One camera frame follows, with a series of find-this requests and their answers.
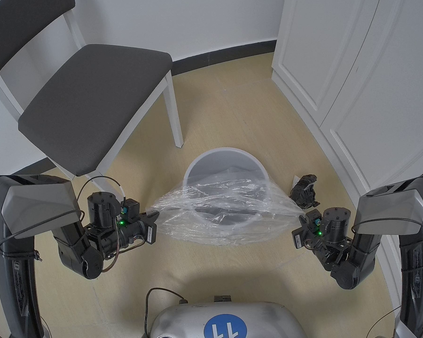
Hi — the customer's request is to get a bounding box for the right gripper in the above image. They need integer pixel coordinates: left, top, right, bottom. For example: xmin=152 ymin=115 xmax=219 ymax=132
xmin=292 ymin=215 xmax=324 ymax=250

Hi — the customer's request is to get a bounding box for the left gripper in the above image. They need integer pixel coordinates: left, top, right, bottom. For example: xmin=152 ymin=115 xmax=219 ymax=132
xmin=121 ymin=212 xmax=160 ymax=248

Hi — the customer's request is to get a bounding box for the clear plastic bag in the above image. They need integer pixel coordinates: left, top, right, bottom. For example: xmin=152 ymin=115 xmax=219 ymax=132
xmin=146 ymin=168 xmax=305 ymax=247

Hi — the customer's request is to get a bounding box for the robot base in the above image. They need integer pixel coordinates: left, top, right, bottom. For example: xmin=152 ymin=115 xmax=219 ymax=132
xmin=152 ymin=294 xmax=305 ymax=338

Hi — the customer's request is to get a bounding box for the crumpled black plastic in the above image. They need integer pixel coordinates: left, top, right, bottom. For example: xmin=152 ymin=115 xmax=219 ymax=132
xmin=290 ymin=174 xmax=321 ymax=210

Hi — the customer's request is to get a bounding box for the grey trash bin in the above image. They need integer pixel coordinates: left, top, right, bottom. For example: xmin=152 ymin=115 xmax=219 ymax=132
xmin=182 ymin=147 xmax=271 ymax=237

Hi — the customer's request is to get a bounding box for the white chair with grey cushions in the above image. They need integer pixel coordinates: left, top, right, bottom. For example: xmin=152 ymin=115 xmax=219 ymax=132
xmin=0 ymin=0 xmax=184 ymax=196

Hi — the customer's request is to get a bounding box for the white wardrobe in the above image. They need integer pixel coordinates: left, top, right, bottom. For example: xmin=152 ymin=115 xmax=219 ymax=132
xmin=271 ymin=0 xmax=423 ymax=338

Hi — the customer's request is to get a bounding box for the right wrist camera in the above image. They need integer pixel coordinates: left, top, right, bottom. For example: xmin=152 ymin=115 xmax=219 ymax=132
xmin=304 ymin=208 xmax=322 ymax=229

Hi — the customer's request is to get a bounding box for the black cable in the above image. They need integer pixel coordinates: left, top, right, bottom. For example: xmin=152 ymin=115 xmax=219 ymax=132
xmin=143 ymin=287 xmax=188 ymax=338
xmin=78 ymin=176 xmax=126 ymax=212

